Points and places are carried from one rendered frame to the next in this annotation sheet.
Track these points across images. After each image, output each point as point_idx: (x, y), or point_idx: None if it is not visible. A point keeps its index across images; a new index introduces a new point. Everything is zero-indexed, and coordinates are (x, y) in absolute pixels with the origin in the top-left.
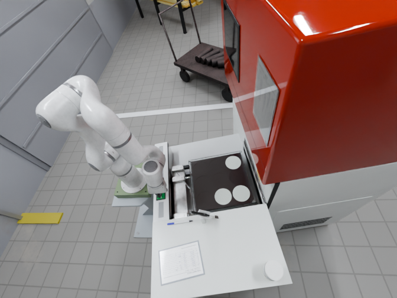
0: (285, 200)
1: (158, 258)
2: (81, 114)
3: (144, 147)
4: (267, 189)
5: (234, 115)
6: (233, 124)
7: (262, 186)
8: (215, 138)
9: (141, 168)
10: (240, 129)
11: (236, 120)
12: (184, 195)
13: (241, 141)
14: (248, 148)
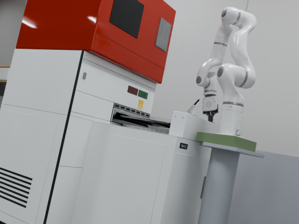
0: None
1: None
2: (238, 30)
3: (209, 58)
4: (151, 100)
5: (81, 106)
6: (69, 131)
7: (145, 108)
8: (115, 125)
9: (215, 133)
10: (100, 108)
11: (85, 110)
12: None
13: (102, 122)
14: (122, 105)
